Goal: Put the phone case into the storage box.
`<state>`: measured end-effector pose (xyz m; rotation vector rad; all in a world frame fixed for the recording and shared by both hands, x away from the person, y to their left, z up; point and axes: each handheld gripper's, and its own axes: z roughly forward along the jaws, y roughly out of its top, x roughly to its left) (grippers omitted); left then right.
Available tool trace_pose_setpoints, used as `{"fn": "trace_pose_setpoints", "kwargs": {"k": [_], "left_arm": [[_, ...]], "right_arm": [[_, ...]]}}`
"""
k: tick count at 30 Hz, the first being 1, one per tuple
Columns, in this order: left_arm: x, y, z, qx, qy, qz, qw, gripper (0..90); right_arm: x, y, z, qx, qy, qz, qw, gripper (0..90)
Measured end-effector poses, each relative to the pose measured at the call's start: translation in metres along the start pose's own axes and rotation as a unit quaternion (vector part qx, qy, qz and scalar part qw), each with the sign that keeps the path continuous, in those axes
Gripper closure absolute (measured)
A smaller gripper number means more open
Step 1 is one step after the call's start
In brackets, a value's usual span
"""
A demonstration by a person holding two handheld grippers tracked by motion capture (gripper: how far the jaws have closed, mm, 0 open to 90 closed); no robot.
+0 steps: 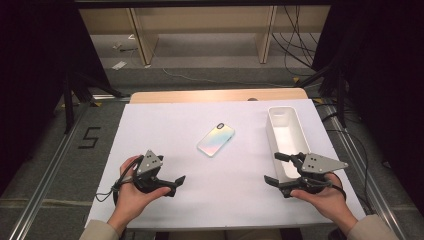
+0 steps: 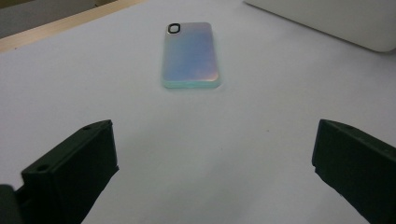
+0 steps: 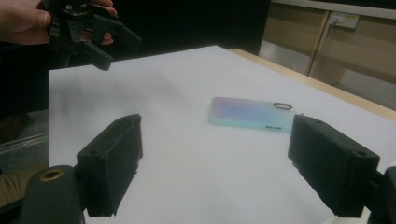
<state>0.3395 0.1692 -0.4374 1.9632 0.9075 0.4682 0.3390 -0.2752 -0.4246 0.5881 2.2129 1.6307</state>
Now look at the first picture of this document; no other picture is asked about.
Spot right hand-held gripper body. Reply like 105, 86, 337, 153
288, 152, 350, 196

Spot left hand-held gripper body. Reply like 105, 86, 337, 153
132, 149, 176, 195

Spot white plastic box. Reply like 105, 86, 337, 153
265, 105, 313, 184

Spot iridescent phone case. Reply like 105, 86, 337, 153
196, 122, 236, 158

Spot person's right hand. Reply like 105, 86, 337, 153
289, 172, 359, 226

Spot person's left hand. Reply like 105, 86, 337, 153
110, 154, 173, 226

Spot black metal stand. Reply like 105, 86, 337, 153
296, 64, 348, 128
61, 71, 124, 134

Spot black curtain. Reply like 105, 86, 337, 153
0, 0, 111, 198
313, 0, 424, 208

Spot beige wooden desk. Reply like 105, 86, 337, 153
78, 5, 331, 66

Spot right hand-held gripper cable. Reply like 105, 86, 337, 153
328, 172, 348, 202

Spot hand-held gripper cable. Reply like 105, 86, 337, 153
328, 172, 348, 202
95, 155, 144, 206

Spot left hand-held gripper cable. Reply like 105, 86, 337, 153
95, 155, 144, 206

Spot black floor cable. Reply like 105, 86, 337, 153
321, 111, 376, 214

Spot aluminium floor rail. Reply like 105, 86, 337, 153
8, 96, 91, 240
319, 99, 406, 240

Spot hanging black cables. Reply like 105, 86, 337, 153
271, 5, 321, 69

